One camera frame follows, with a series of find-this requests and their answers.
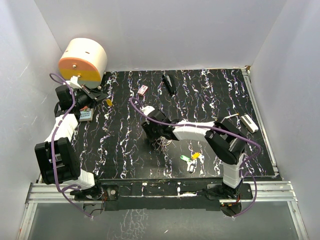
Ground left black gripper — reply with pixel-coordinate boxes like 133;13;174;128
72;85;108;110

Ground yellow key tag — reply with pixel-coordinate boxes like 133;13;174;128
106;99;113;106

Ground metal keyring with keys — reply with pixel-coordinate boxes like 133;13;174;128
151;136;172;152

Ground orange key tag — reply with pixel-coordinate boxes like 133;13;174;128
191;152;201;160

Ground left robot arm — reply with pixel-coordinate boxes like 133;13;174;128
34;84;107;200

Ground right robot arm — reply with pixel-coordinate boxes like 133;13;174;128
140;106;246;199

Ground blue treehouse paperback book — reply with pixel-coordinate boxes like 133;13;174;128
79;108;94;122

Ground round pastel drawer box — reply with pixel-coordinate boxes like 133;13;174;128
58;37;108;89

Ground green key tag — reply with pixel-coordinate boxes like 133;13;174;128
180;155;190;162

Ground small red white box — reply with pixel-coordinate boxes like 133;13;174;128
137;85;149;96

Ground black stapler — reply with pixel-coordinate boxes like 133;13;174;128
162;74;177;96

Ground white key tag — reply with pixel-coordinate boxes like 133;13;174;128
187;161;196;174

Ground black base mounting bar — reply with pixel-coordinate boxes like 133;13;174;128
69;178;253;212

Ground white grey eraser block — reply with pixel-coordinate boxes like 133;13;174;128
240;114;259;134

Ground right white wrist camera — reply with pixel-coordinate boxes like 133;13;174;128
140;105;155;116

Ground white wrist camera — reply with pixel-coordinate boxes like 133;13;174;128
140;105;155;116
69;76;81;89

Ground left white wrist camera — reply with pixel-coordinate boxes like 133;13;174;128
69;76;81;89

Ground aluminium frame rail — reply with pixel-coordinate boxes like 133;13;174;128
17;178;308;240

